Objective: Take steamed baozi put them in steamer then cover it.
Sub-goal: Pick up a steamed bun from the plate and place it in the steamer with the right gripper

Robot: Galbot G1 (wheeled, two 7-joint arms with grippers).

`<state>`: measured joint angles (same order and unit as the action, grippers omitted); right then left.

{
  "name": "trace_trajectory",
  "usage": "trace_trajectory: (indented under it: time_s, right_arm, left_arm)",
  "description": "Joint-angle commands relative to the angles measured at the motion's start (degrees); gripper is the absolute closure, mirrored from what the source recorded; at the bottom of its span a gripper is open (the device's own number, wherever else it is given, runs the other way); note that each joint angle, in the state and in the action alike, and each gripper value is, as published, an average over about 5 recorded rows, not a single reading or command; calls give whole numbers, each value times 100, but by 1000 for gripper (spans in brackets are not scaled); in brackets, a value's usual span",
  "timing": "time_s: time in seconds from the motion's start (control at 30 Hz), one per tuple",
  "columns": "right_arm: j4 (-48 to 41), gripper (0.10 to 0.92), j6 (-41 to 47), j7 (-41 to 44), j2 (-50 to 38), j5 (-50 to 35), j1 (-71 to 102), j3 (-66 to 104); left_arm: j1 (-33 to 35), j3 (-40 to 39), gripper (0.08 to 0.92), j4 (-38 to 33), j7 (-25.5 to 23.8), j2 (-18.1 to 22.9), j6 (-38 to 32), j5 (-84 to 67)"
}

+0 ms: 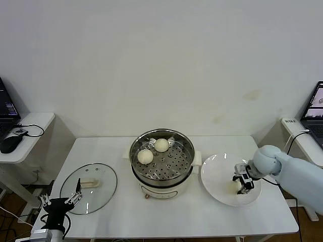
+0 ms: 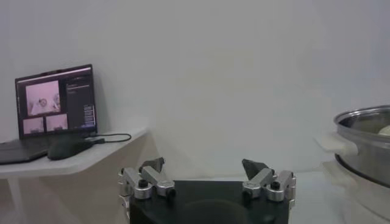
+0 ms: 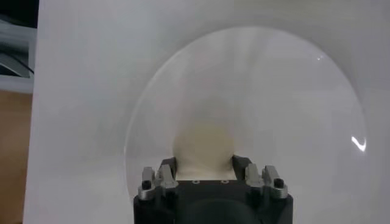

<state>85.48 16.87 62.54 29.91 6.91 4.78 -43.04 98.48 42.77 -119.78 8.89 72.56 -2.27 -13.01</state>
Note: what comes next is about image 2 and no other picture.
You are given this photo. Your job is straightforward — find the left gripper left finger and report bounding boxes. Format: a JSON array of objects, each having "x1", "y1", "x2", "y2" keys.
[{"x1": 118, "y1": 156, "x2": 177, "y2": 201}]

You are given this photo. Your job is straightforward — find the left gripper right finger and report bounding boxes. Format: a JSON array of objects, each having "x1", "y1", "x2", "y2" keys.
[{"x1": 241, "y1": 158, "x2": 297, "y2": 203}]

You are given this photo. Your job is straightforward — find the steel steamer pot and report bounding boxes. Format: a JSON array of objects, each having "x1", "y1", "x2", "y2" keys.
[{"x1": 313, "y1": 132, "x2": 390, "y2": 224}]

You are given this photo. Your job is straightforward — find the white side desk with mouse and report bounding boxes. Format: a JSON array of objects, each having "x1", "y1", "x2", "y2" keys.
[{"x1": 0, "y1": 127, "x2": 159, "y2": 224}]

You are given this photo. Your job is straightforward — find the black computer mouse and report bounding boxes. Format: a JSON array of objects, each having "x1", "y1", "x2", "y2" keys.
[{"x1": 47, "y1": 135, "x2": 94, "y2": 161}]

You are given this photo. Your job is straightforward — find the black laptop with dark screen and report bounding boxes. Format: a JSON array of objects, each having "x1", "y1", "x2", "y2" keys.
[{"x1": 0, "y1": 63, "x2": 98, "y2": 165}]

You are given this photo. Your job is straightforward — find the thin black desk cable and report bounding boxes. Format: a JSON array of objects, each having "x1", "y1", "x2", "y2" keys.
[{"x1": 88, "y1": 133, "x2": 132, "y2": 144}]

